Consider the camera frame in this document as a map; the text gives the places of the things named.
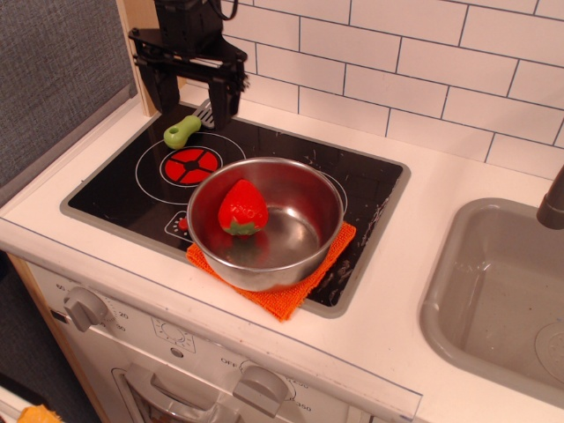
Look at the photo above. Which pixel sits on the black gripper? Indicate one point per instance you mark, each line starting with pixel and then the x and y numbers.
pixel 219 63

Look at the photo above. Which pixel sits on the green handled spatula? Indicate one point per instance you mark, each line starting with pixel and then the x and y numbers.
pixel 177 135

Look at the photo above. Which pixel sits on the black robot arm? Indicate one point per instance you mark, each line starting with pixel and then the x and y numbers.
pixel 189 43

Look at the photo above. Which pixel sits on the silver metal pot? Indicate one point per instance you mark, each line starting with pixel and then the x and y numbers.
pixel 305 215

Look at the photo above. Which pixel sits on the black toy stovetop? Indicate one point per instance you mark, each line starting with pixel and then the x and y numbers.
pixel 142 192

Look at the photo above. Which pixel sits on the red toy strawberry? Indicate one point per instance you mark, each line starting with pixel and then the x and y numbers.
pixel 243 211

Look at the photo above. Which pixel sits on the orange cloth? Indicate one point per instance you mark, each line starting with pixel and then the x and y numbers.
pixel 281 303

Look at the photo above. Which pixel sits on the grey timer knob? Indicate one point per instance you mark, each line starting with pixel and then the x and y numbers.
pixel 84 308

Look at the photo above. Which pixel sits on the grey oven knob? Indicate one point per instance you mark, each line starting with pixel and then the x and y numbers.
pixel 261 389

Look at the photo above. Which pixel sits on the grey sink basin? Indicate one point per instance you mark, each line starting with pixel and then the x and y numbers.
pixel 494 305

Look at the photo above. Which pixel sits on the orange yellow object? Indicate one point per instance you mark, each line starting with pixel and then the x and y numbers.
pixel 38 414

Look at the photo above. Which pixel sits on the grey faucet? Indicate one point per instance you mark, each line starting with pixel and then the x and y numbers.
pixel 551 210

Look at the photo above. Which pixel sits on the wooden side post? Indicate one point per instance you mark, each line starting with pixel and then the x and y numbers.
pixel 138 14

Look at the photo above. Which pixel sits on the grey oven door handle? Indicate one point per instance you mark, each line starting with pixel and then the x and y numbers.
pixel 152 398

